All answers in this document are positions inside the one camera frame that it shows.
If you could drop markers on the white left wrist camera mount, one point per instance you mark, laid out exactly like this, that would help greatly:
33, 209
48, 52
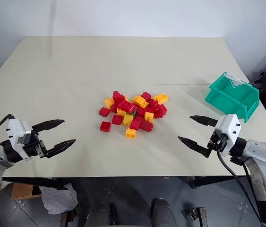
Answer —
17, 132

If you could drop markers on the green plastic building brick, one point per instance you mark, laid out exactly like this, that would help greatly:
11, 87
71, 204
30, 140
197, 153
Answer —
134, 114

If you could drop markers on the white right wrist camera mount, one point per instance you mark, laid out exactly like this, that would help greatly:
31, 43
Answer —
229, 127

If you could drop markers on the green plastic storage bin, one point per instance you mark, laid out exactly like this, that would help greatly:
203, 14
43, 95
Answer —
225, 100

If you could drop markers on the brown cardboard box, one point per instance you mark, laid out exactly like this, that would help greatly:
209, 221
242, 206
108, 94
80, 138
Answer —
21, 191

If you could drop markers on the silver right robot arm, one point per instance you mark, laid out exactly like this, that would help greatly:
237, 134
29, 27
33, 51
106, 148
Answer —
265, 153

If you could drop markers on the metal table clamp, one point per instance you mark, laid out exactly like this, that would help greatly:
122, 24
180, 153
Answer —
195, 215

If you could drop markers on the clear bin label holder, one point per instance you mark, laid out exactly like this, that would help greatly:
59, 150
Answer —
235, 81

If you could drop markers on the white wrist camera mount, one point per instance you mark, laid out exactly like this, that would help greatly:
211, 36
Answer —
17, 132
229, 127

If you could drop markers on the crumpled white cloth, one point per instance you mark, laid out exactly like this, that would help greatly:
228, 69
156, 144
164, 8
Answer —
57, 199

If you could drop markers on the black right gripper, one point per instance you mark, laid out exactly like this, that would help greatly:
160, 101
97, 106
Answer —
215, 142

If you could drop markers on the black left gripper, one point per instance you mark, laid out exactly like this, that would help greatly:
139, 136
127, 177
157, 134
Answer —
36, 147

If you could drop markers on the black table frame bar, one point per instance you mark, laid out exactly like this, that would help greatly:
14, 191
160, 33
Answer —
36, 181

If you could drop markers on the dark rounded shape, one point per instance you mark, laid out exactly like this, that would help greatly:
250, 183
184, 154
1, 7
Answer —
162, 212
99, 215

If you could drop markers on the black table frame bracket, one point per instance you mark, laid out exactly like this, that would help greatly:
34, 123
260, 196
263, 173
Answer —
201, 181

